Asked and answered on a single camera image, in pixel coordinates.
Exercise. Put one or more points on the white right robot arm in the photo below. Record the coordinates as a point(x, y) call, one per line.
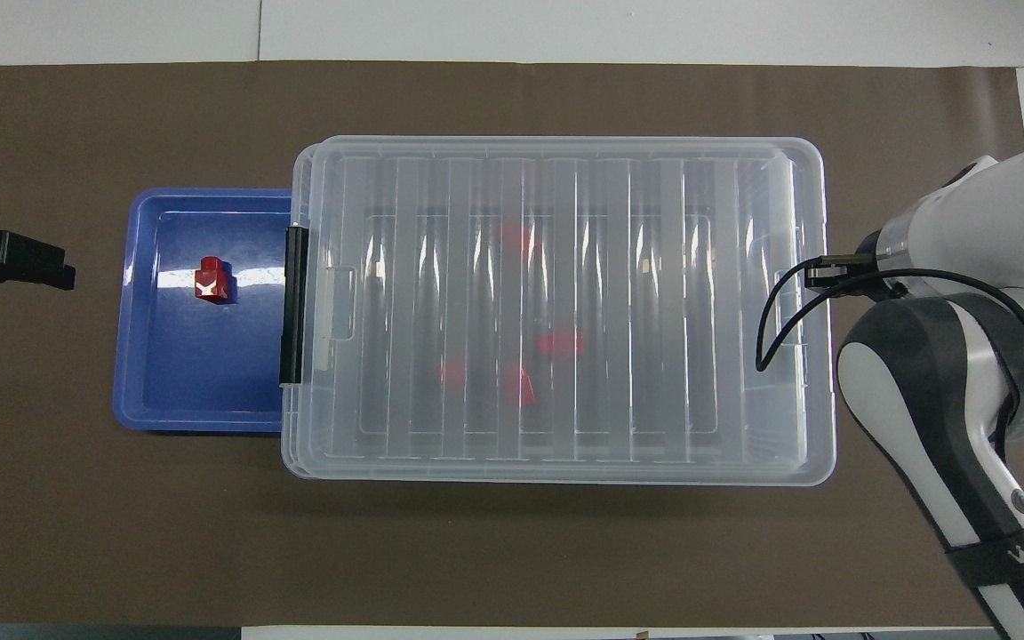
point(965, 373)

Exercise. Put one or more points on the clear ribbed plastic lid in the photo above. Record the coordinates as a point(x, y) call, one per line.
point(654, 267)

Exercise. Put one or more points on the blue plastic tray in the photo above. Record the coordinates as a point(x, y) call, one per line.
point(201, 373)

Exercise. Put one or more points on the brown paper table mat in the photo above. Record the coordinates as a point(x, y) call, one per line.
point(121, 533)

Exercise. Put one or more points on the clear plastic storage box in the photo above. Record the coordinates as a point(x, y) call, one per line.
point(287, 436)

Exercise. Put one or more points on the red toy block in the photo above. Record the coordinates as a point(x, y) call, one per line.
point(513, 238)
point(560, 344)
point(452, 372)
point(212, 281)
point(519, 388)

